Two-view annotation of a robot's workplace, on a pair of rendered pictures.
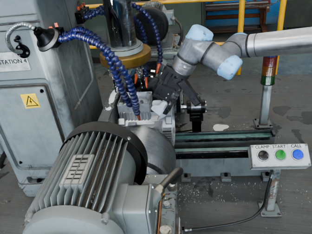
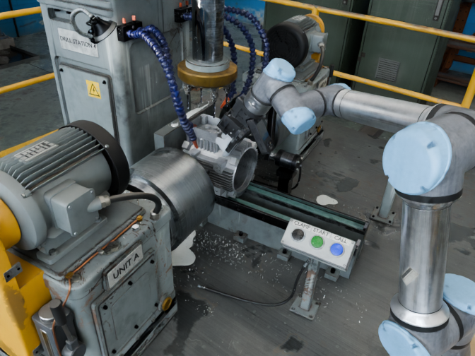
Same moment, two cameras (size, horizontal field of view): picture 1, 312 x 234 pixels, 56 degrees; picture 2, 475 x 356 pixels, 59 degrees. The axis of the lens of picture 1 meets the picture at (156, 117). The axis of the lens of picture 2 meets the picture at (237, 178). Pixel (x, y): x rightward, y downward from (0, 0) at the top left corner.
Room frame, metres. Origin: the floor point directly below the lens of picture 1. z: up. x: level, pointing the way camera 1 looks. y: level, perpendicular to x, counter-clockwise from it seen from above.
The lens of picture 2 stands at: (-0.12, -0.42, 1.76)
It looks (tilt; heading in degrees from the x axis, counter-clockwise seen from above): 34 degrees down; 19
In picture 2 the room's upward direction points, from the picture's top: 3 degrees clockwise
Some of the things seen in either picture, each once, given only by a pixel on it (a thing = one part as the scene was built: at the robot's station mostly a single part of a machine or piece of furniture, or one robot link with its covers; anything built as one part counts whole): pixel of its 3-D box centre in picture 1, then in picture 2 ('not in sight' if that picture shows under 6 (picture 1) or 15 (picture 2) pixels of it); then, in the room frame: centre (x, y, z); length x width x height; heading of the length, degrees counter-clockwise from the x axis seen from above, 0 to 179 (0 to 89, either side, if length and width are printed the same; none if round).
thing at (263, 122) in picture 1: (267, 87); (397, 169); (1.21, -0.53, 1.01); 0.08 x 0.08 x 0.42; 82
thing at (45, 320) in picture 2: not in sight; (63, 322); (0.24, 0.04, 1.07); 0.08 x 0.07 x 0.20; 82
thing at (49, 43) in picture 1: (32, 41); (96, 29); (0.79, 0.30, 1.46); 0.18 x 0.11 x 0.13; 82
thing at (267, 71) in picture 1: (269, 69); not in sight; (1.21, -0.53, 1.10); 0.06 x 0.06 x 0.04
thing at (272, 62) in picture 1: (269, 60); not in sight; (1.21, -0.53, 1.14); 0.06 x 0.06 x 0.04
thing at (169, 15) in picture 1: (161, 41); (301, 69); (1.61, -0.08, 1.16); 0.33 x 0.26 x 0.42; 172
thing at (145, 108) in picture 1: (136, 106); (209, 133); (0.99, 0.07, 1.11); 0.12 x 0.11 x 0.07; 81
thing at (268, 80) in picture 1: (268, 78); not in sight; (1.21, -0.53, 1.05); 0.06 x 0.06 x 0.04
